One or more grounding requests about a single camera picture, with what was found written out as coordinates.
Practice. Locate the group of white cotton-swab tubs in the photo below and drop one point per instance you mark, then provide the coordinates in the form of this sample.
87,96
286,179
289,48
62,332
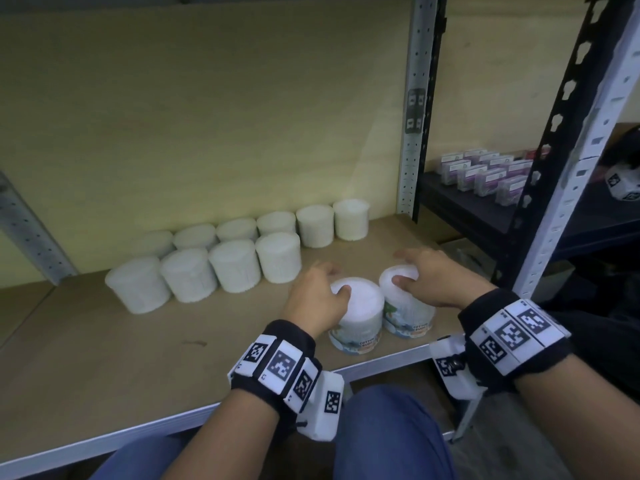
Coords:
235,267

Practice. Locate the grey metal shelf wooden boards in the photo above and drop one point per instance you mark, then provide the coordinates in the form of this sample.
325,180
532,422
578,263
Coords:
125,344

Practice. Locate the person's left forearm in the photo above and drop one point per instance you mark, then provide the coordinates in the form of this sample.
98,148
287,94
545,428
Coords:
225,439

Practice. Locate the black marker tag plate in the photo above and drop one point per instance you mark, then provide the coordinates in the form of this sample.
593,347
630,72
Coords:
416,110

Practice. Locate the black left wristband with markers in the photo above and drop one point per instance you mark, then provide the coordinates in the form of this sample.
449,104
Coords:
295,332

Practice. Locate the white tub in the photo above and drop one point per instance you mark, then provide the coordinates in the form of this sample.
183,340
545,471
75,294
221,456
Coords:
400,314
362,304

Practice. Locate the person's right hand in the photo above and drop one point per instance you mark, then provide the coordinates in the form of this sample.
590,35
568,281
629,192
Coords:
445,279

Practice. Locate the person's left hand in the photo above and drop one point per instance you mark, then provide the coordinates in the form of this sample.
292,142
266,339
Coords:
312,299

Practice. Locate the person's leg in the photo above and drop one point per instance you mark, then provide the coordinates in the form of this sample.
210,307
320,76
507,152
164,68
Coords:
135,459
390,434

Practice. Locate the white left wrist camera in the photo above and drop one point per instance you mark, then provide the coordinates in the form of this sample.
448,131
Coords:
320,424

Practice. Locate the person's left leg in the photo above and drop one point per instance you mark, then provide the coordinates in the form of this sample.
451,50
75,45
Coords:
135,459

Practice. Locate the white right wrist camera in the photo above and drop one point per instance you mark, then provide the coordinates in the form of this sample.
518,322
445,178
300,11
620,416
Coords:
460,384

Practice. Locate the black wristband with markers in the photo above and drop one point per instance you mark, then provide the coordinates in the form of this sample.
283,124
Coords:
480,304
295,332

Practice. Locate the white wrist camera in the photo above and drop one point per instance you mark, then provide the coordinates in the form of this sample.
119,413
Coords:
460,384
320,424

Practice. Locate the black right wristband with markers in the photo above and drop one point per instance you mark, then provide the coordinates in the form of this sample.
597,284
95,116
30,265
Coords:
480,304

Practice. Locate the person's right leg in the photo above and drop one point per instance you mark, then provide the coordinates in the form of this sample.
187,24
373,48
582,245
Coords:
390,434

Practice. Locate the pile of small plastic packets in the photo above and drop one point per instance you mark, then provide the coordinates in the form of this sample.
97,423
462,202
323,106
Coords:
487,179

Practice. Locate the person's right forearm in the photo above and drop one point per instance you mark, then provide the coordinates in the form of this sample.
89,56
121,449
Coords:
590,424

